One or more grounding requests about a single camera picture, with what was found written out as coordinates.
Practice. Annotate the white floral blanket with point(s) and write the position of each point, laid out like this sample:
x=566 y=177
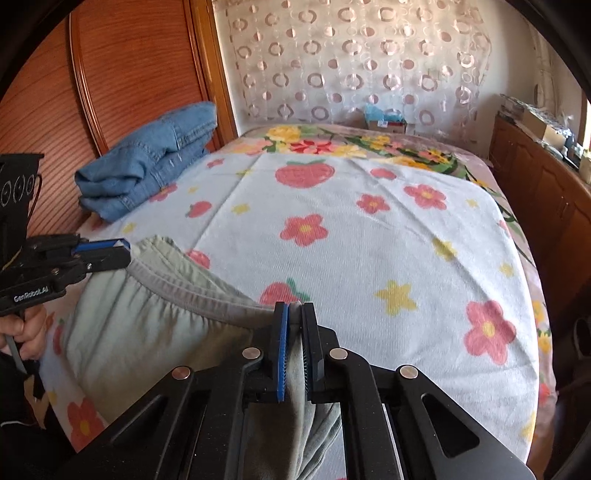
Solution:
x=369 y=240

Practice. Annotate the brown wooden cabinet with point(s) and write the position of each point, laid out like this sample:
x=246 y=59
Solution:
x=545 y=203

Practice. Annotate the grey-green pants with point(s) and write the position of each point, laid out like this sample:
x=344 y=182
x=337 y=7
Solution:
x=152 y=350

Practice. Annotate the pile of small household clutter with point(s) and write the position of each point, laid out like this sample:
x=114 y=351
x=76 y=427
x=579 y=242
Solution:
x=545 y=124

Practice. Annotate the blue tissue box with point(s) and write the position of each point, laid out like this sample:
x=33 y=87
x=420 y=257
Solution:
x=383 y=121

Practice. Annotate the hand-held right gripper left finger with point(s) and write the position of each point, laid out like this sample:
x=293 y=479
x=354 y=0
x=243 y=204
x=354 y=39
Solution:
x=280 y=355

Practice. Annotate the pink floral bed sheet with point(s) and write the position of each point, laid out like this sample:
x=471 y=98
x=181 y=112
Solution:
x=415 y=145

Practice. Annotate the person's left hand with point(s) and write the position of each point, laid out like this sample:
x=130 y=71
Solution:
x=32 y=330

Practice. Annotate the cardboard box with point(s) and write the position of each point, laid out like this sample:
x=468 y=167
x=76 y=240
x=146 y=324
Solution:
x=554 y=134

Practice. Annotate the sheer cloth with pink circles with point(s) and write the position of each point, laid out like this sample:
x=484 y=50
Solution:
x=351 y=60

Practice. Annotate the wooden headboard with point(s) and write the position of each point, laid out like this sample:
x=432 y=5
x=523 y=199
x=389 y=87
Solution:
x=115 y=78

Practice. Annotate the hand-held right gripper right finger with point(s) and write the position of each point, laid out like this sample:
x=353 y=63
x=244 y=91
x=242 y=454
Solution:
x=310 y=355

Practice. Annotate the folded blue jeans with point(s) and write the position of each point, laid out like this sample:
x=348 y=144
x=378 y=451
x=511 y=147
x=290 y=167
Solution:
x=147 y=161

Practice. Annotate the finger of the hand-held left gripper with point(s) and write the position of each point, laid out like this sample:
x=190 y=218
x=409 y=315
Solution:
x=111 y=261
x=99 y=245

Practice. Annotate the person's dark clothing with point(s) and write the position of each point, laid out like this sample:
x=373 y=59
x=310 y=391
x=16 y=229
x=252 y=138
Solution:
x=23 y=438

